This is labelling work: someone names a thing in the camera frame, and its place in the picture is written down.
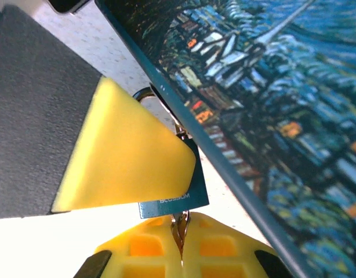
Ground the teal padlock silver shackle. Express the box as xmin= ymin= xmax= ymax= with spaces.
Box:
xmin=131 ymin=86 xmax=210 ymax=220

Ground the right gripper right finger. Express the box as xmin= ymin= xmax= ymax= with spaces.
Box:
xmin=182 ymin=213 xmax=295 ymax=278

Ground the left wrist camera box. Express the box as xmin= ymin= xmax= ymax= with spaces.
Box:
xmin=47 ymin=0 xmax=90 ymax=14

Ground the starry night print box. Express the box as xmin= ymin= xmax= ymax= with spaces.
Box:
xmin=94 ymin=0 xmax=356 ymax=278

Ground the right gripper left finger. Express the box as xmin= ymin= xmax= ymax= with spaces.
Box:
xmin=73 ymin=217 xmax=183 ymax=278

